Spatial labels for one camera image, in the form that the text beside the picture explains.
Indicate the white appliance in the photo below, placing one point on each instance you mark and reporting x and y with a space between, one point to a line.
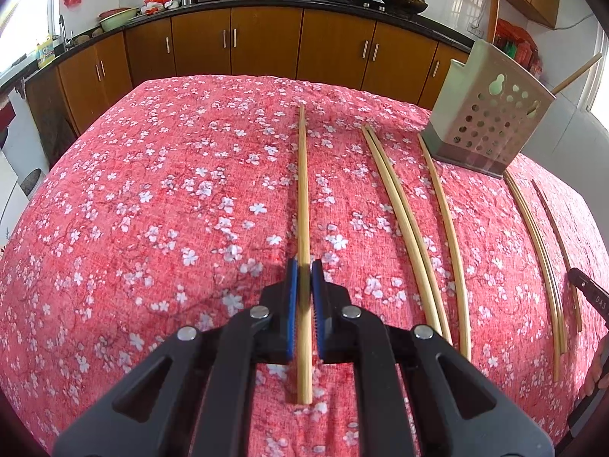
14 176

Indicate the pale red bottle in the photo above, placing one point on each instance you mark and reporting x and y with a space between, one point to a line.
536 64

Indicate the grey perforated chopstick holder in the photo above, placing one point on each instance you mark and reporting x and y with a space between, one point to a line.
456 97

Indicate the red basin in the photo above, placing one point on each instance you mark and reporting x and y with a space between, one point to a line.
114 12

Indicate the white wall socket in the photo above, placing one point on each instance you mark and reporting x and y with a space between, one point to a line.
476 31

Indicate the green bottle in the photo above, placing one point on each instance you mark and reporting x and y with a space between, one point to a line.
511 50

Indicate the red plastic bag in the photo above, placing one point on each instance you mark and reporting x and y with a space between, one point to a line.
159 0
516 31

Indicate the steel faucet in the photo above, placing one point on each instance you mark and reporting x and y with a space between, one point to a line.
63 33

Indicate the yellow detergent bottle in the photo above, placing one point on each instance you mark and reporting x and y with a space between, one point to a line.
46 54

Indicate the large red bottle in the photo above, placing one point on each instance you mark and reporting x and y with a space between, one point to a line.
525 53

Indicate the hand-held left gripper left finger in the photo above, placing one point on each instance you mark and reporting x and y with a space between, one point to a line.
291 314

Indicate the black kitchen countertop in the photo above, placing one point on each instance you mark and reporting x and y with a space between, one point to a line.
285 4

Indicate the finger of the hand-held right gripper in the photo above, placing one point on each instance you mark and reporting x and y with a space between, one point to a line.
592 295

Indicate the red floral tablecloth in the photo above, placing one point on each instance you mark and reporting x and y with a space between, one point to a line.
166 200

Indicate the person's right hand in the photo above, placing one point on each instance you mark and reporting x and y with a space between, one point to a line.
597 371

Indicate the green basin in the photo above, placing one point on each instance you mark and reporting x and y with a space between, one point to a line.
116 23

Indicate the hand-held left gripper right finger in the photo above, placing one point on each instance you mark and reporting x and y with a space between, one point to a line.
318 314

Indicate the wooden base cabinets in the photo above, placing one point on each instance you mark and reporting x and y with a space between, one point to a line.
266 43

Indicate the window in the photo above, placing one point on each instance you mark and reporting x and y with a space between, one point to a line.
600 71
24 19

